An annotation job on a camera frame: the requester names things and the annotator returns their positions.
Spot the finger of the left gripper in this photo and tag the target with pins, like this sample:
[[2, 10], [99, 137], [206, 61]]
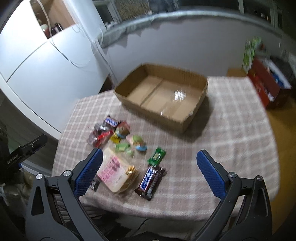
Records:
[[21, 153]]

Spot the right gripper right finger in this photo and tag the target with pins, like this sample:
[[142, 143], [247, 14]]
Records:
[[244, 210]]

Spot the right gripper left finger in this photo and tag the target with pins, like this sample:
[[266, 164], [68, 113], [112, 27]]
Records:
[[43, 218]]

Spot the pink bread bag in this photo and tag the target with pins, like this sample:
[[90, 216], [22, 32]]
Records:
[[116, 173]]

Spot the clear bag red snacks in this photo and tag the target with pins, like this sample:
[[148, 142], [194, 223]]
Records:
[[100, 135]]

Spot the light green candy packet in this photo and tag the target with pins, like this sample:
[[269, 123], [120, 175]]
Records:
[[122, 147]]

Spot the brown chocolate bar front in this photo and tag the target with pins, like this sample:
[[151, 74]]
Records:
[[149, 182]]

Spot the brown chocolate bar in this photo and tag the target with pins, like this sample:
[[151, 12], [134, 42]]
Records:
[[149, 182], [111, 122]]

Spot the yellow candy packet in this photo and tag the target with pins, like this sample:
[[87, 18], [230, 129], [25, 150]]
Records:
[[115, 138]]

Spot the brown chocolate bar back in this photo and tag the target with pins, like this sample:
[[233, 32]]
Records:
[[111, 122]]

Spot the brown jelly cup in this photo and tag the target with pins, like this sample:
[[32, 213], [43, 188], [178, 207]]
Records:
[[123, 130]]

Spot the small black snack packet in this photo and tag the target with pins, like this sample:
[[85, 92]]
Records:
[[95, 183]]

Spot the white cabinet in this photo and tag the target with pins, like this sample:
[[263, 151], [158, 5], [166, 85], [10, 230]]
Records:
[[50, 59]]

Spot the pink plaid tablecloth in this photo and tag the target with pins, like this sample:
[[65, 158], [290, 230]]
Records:
[[231, 125]]

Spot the red cardboard box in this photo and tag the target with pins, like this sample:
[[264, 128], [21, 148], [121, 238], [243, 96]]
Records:
[[270, 84]]

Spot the open cardboard box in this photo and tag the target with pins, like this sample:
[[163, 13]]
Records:
[[165, 94]]

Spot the green drink carton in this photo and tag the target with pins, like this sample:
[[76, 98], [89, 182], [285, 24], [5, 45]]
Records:
[[250, 48]]

